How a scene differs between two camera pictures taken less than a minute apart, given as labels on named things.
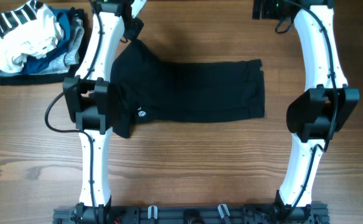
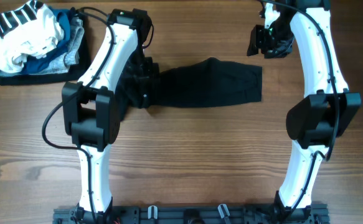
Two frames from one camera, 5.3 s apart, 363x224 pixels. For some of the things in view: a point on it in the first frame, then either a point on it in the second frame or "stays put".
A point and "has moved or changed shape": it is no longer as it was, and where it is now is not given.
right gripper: x=266 y=13 → x=257 y=42
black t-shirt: x=147 y=86 has moved or changed shape
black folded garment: x=55 y=78 stays put
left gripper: x=132 y=31 → x=150 y=72
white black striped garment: x=15 y=35 stays put
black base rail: x=191 y=214 stays put
